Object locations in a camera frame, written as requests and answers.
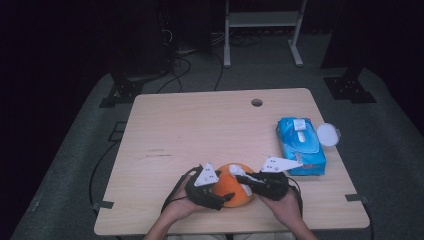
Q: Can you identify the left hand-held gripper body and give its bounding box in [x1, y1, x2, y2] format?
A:
[184, 162, 226, 211]

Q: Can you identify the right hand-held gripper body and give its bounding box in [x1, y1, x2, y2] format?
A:
[253, 156, 304, 202]

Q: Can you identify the orange plush toy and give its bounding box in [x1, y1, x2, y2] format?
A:
[211, 162, 255, 208]

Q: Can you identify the blue wet wipe pack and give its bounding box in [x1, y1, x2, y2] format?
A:
[275, 116, 328, 177]

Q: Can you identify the person's left hand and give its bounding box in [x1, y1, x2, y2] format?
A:
[161, 182, 206, 223]

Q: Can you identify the person's right hand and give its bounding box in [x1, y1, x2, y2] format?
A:
[259, 190, 303, 231]

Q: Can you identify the white round lid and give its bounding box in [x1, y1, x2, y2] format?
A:
[315, 121, 342, 148]

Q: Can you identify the grey tape piece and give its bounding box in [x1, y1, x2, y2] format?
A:
[92, 200, 115, 211]
[344, 193, 370, 204]

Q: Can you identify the black floor cable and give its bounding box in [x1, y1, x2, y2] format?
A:
[213, 51, 224, 92]
[88, 141, 119, 214]
[156, 56, 193, 94]

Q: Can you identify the black stand with base plate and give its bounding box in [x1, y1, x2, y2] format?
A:
[98, 49, 171, 108]
[321, 33, 378, 104]

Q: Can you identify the bundle of dark cables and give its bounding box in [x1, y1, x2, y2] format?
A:
[209, 31, 264, 48]

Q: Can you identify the white metal stand frame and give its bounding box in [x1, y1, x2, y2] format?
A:
[223, 0, 308, 68]

